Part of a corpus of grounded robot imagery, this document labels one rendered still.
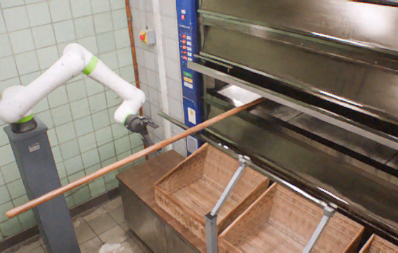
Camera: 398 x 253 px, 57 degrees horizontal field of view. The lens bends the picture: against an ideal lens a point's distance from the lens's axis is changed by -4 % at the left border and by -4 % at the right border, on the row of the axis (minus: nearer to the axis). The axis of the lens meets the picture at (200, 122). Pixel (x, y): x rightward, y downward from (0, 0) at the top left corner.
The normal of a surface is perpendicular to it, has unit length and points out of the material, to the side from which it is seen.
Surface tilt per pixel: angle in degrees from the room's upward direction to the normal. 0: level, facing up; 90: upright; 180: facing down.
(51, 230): 90
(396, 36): 69
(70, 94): 90
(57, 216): 90
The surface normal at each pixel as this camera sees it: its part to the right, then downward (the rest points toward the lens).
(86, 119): 0.64, 0.33
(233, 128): -0.74, 0.01
